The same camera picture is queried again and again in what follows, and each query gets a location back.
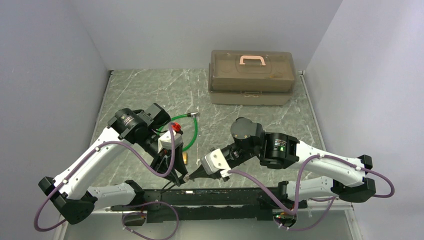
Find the brown plastic toolbox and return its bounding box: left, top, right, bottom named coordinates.
left=208, top=50, right=297, bottom=106

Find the black cable padlock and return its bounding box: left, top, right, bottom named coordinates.
left=160, top=181, right=177, bottom=192

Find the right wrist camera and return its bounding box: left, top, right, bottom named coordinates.
left=200, top=148, right=232, bottom=178

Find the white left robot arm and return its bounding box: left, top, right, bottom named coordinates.
left=38, top=103, right=188, bottom=225

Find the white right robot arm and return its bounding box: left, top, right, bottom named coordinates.
left=188, top=117, right=376, bottom=208

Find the green cable lock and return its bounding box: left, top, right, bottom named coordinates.
left=171, top=112, right=199, bottom=152

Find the brass padlock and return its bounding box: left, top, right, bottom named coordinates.
left=182, top=152, right=188, bottom=165

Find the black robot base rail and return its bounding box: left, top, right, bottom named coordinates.
left=110, top=187, right=309, bottom=223

